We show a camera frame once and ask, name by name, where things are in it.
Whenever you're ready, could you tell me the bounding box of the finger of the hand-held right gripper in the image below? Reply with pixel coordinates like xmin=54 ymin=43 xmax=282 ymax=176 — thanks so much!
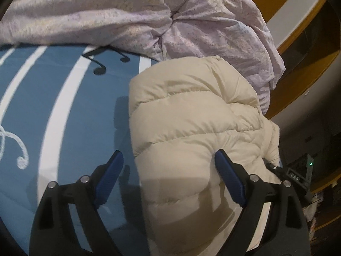
xmin=265 ymin=162 xmax=285 ymax=178

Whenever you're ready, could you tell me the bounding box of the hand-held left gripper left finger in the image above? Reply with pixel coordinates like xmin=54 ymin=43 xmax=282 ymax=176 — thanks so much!
xmin=29 ymin=150 xmax=124 ymax=256

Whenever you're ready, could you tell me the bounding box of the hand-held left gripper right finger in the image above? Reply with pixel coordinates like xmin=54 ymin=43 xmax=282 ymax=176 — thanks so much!
xmin=214 ymin=149 xmax=311 ymax=256

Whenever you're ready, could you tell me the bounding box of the beige puffer jacket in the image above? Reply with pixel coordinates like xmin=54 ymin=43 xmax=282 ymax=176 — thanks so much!
xmin=128 ymin=55 xmax=283 ymax=256

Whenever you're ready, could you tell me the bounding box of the blue striped bed sheet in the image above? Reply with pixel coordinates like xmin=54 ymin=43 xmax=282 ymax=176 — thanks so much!
xmin=0 ymin=44 xmax=160 ymax=256

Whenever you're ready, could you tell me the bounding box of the wooden cabinet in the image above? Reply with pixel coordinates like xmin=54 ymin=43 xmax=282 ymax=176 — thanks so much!
xmin=246 ymin=0 xmax=341 ymax=120

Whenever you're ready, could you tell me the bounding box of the pink floral duvet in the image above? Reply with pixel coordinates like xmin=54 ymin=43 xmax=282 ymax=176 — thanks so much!
xmin=0 ymin=0 xmax=286 ymax=115

